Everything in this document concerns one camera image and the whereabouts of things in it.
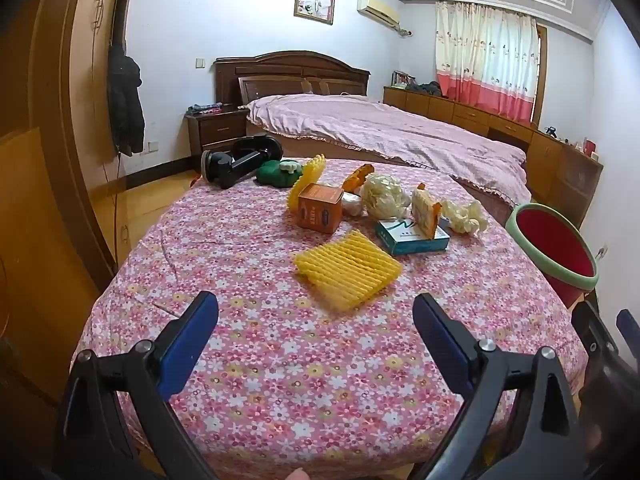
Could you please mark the black hanging jacket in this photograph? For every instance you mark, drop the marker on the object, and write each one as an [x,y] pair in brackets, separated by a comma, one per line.
[125,105]

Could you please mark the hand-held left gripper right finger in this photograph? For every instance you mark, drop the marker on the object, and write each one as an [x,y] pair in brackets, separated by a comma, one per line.
[440,340]

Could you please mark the orange cardboard box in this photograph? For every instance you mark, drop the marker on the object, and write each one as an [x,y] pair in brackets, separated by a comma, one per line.
[320,210]

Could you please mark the cream and pink curtain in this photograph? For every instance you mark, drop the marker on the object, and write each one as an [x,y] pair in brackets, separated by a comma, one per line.
[480,50]

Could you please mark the pink bed quilt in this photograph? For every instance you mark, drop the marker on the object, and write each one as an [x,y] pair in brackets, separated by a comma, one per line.
[375,125]

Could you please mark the dark wooden headboard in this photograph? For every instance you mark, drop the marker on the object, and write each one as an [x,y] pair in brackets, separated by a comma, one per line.
[290,67]

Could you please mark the small red box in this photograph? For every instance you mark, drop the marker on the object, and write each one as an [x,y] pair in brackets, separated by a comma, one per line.
[590,148]

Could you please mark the long wooden low cabinet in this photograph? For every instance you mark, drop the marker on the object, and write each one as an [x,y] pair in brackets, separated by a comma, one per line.
[450,107]

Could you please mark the white plastic bag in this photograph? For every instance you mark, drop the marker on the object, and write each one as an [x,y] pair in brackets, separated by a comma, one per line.
[382,197]

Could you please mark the dark heap of clothes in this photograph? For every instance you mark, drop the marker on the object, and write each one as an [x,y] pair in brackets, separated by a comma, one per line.
[427,88]

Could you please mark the wooden wardrobe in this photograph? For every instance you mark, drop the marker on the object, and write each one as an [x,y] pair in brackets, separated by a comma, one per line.
[50,110]

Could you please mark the white orange snack packet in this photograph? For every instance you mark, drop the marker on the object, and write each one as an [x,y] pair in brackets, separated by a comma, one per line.
[425,210]

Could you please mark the small yellow foam net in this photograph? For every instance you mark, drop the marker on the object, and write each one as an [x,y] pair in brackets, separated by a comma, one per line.
[310,175]

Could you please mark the large yellow foam net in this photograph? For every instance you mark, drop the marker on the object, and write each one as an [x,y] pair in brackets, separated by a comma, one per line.
[345,265]

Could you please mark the wooden corner shelf cabinet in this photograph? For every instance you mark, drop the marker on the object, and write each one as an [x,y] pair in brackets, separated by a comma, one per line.
[545,160]

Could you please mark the orange snack wrapper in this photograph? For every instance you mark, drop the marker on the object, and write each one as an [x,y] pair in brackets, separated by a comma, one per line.
[357,176]

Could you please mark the green flower-shaped container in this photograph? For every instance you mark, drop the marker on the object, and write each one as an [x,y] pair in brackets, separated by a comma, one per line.
[272,175]

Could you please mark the red bin with green rim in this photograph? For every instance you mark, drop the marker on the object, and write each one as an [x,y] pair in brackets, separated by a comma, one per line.
[555,245]

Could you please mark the small pile of books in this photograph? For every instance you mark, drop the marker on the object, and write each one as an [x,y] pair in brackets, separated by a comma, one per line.
[205,108]

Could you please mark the dark wooden nightstand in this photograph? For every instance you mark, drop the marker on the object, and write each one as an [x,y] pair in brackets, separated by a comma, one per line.
[215,130]

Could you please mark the small black gadget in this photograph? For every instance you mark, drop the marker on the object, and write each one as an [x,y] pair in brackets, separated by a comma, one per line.
[550,130]

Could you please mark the pink floral cloth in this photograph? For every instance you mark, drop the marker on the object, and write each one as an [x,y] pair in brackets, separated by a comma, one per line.
[250,260]

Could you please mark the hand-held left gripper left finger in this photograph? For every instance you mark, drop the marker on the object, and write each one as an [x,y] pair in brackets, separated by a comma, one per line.
[185,350]

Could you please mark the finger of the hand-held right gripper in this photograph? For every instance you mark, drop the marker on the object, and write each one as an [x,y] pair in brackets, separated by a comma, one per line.
[627,322]
[592,330]

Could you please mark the row of upright books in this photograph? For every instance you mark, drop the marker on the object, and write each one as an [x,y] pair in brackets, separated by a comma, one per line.
[402,79]

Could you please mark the white teal tissue box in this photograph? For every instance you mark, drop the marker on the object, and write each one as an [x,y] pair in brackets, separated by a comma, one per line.
[405,237]

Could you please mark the small white wad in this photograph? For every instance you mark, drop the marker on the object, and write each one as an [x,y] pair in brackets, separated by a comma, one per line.
[352,205]

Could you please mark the wall air conditioner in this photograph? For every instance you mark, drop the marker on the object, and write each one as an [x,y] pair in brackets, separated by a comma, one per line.
[377,10]

